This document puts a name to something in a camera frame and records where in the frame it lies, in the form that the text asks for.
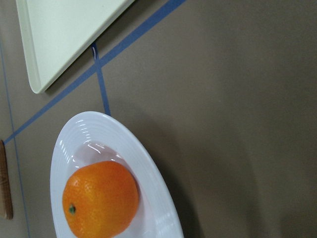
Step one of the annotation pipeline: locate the orange fruit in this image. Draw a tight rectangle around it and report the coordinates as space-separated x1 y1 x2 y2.
62 161 139 238

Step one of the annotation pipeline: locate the wooden cutting board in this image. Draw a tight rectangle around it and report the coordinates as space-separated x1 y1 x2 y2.
0 140 13 220

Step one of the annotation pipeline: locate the white plate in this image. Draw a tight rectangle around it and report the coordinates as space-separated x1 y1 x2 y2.
50 112 183 238

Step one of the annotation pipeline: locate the cream bear tray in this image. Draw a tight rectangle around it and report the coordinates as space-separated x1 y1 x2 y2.
16 0 132 94

